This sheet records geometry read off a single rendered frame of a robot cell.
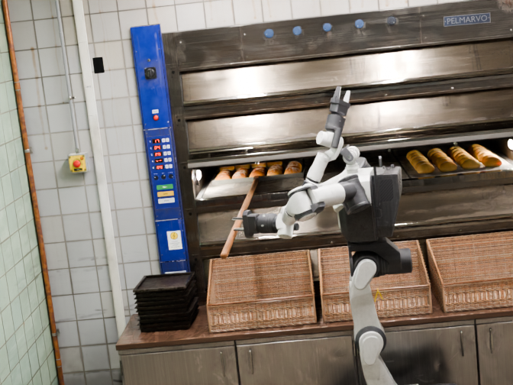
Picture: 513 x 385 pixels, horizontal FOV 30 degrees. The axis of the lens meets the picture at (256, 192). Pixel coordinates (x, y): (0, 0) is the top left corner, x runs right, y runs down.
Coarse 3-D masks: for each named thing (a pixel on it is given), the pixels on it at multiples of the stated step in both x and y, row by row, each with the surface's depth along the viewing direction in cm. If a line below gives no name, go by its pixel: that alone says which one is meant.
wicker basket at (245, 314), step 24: (216, 264) 529; (240, 264) 527; (264, 264) 527; (288, 264) 526; (216, 288) 527; (240, 288) 527; (264, 288) 526; (288, 288) 525; (312, 288) 489; (216, 312) 486; (240, 312) 485; (264, 312) 510; (288, 312) 506; (312, 312) 501
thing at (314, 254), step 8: (488, 232) 527; (408, 240) 529; (424, 240) 528; (312, 248) 532; (424, 248) 528; (232, 256) 535; (312, 256) 532; (424, 256) 527; (208, 264) 535; (312, 264) 531; (424, 264) 526; (440, 264) 526; (504, 264) 524; (240, 280) 532; (288, 280) 528; (304, 280) 528; (224, 288) 530
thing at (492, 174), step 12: (408, 180) 520; (420, 180) 519; (432, 180) 519; (444, 180) 519; (456, 180) 519; (468, 180) 518; (480, 180) 518; (264, 192) 528; (276, 192) 525; (288, 192) 524; (204, 204) 527; (216, 204) 526; (228, 204) 526
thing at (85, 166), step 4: (84, 152) 522; (68, 156) 518; (72, 156) 517; (76, 156) 517; (80, 156) 517; (84, 156) 517; (88, 156) 523; (68, 160) 518; (72, 160) 518; (80, 160) 518; (84, 160) 518; (88, 160) 522; (72, 164) 518; (84, 164) 518; (88, 164) 521; (72, 168) 519; (76, 168) 518; (80, 168) 518; (84, 168) 518; (88, 168) 520; (72, 172) 519; (76, 172) 519; (80, 172) 520
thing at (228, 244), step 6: (258, 180) 559; (252, 186) 534; (252, 192) 520; (246, 198) 503; (246, 204) 488; (240, 210) 474; (240, 216) 460; (234, 222) 449; (240, 222) 451; (234, 234) 426; (228, 240) 413; (228, 246) 404; (222, 252) 393; (228, 252) 398; (222, 258) 393
